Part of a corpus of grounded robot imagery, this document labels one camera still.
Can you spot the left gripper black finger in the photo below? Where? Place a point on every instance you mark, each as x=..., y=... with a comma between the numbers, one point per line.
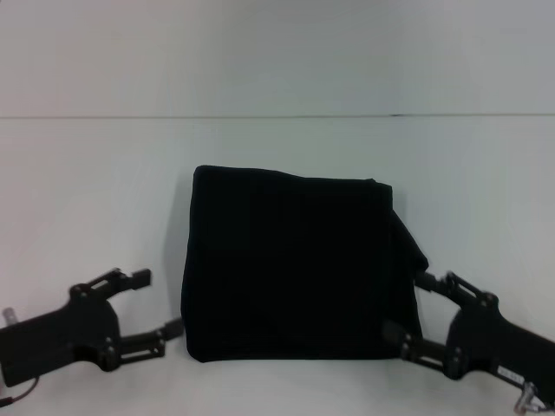
x=143, y=340
x=121, y=281

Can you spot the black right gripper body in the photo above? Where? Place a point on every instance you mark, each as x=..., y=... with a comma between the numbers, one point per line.
x=498, y=342

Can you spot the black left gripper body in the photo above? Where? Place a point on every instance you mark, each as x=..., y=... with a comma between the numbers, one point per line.
x=60, y=333

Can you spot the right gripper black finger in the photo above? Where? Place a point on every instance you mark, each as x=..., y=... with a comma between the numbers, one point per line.
x=416, y=344
x=451, y=288

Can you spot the black shirt with FREE print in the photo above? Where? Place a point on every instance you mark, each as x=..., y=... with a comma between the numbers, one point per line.
x=295, y=264

